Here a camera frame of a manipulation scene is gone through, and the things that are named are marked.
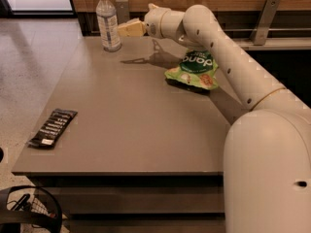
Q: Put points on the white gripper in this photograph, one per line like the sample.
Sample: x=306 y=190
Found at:
x=153 y=21

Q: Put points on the clear plastic water bottle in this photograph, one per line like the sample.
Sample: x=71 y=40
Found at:
x=108 y=25

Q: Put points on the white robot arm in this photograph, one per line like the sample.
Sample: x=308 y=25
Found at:
x=267 y=155

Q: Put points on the black rxbar chocolate bar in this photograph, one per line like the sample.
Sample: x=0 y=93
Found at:
x=49 y=133

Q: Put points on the green snack chip bag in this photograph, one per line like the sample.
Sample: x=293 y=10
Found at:
x=197 y=69

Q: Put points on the grey drawer cabinet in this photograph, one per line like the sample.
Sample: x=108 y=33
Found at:
x=142 y=155

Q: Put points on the left metal bracket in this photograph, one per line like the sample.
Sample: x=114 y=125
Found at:
x=123 y=10

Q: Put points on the metal bracket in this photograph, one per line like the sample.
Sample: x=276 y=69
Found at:
x=267 y=14
x=123 y=10

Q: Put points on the right metal bracket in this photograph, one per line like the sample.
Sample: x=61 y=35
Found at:
x=267 y=14

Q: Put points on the black wire basket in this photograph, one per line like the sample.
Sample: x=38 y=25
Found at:
x=30 y=206

